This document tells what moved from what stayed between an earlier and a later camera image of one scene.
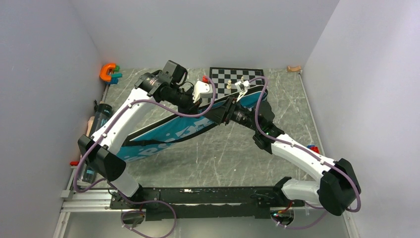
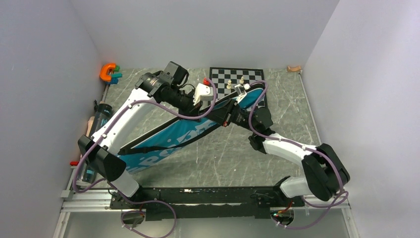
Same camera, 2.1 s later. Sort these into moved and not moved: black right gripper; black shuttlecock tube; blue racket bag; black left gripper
Moved: blue racket bag
Not moved: black left gripper; black shuttlecock tube; black right gripper
